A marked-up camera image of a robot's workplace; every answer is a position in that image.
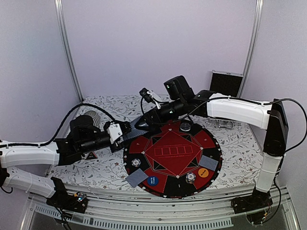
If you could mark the white blue poker chip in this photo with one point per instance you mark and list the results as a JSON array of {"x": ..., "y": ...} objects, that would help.
[{"x": 136, "y": 163}]

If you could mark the blue small blind button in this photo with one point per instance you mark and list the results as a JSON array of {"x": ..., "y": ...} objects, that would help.
[{"x": 152, "y": 181}]

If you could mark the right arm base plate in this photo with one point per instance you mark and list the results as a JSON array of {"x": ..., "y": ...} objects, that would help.
[{"x": 251, "y": 202}]

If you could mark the aluminium frame post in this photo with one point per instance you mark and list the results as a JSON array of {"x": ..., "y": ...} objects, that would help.
[
  {"x": 66, "y": 46},
  {"x": 254, "y": 36}
]

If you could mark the left aluminium frame post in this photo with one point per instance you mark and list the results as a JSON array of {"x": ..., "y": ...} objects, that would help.
[{"x": 66, "y": 46}]

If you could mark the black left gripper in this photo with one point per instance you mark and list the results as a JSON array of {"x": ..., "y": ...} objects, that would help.
[{"x": 118, "y": 147}]

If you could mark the black white dealer button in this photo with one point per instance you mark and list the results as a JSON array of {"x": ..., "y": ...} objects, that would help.
[{"x": 186, "y": 127}]

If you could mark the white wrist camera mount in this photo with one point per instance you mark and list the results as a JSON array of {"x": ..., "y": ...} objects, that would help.
[
  {"x": 155, "y": 98},
  {"x": 114, "y": 132}
]

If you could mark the round red black poker mat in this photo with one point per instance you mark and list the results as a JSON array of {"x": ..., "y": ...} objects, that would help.
[{"x": 169, "y": 154}]

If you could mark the front aluminium rail frame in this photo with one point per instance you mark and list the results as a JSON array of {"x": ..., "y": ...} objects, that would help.
[{"x": 207, "y": 210}]

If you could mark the black triangular card holder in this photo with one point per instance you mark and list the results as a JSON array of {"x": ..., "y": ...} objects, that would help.
[{"x": 91, "y": 156}]

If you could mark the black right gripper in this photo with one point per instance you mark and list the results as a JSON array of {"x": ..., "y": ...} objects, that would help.
[{"x": 148, "y": 115}]

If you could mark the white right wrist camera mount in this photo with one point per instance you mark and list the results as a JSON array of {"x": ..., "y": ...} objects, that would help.
[{"x": 155, "y": 98}]

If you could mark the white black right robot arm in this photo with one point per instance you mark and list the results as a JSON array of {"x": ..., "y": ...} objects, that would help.
[{"x": 269, "y": 116}]

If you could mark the dealt blue card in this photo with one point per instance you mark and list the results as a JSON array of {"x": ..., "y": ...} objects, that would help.
[
  {"x": 208, "y": 163},
  {"x": 136, "y": 178}
]

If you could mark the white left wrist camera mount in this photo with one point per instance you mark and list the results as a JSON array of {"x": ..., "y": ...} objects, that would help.
[{"x": 114, "y": 132}]

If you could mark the blue playing card deck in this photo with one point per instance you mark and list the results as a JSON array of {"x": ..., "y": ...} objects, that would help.
[{"x": 134, "y": 131}]

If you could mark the right aluminium frame post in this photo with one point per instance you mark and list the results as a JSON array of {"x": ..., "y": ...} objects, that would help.
[{"x": 254, "y": 36}]

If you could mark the striped grey ceramic cup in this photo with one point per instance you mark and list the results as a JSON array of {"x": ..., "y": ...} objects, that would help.
[{"x": 95, "y": 116}]

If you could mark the orange big blind button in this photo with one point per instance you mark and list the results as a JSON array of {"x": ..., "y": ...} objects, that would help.
[{"x": 203, "y": 172}]

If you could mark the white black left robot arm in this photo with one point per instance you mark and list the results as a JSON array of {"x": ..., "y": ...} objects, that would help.
[{"x": 84, "y": 137}]

